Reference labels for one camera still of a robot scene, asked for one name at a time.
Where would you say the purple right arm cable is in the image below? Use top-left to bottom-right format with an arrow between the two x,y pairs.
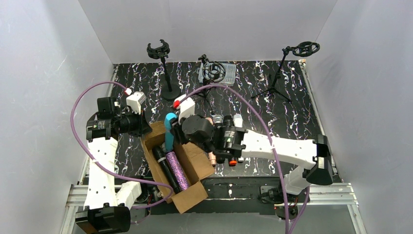
179,84 -> 310,234

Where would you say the beige microphone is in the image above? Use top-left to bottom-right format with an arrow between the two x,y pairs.
206,117 -> 217,167

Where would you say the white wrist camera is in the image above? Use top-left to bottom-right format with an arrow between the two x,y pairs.
126,92 -> 146,114
176,95 -> 195,124

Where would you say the black tripod microphone stand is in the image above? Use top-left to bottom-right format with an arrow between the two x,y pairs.
184,54 -> 226,107
251,41 -> 320,103

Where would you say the aluminium frame rail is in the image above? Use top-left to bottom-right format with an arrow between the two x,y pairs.
60,178 -> 366,234

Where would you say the purple glitter microphone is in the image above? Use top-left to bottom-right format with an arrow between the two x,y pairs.
166,151 -> 189,191

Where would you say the brown cardboard box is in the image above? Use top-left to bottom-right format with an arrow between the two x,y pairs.
141,121 -> 215,215

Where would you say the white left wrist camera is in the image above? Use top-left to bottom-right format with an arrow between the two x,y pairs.
126,92 -> 146,114

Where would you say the black orange-tipped microphone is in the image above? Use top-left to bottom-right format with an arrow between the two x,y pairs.
224,115 -> 237,167

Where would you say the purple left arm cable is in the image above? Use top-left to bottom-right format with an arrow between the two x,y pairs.
70,81 -> 175,225

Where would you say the turquoise blue microphone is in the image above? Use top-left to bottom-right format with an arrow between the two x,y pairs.
164,112 -> 177,152

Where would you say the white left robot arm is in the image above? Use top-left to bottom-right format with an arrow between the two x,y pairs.
75,92 -> 152,234

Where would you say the white microphone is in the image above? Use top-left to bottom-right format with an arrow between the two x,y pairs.
233,114 -> 244,163

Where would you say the black glitter silver-mesh microphone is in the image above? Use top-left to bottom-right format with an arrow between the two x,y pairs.
212,114 -> 225,164

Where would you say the black round-base microphone stand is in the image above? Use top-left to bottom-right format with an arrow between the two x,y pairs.
147,39 -> 182,101

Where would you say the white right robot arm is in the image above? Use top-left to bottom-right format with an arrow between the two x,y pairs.
170,115 -> 333,195

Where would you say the black white-banded microphone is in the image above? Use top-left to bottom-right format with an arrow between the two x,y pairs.
152,146 -> 181,194

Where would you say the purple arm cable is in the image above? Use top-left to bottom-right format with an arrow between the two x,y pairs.
70,81 -> 175,225
179,84 -> 310,234

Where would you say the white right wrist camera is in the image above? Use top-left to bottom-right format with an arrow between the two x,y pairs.
176,95 -> 195,124

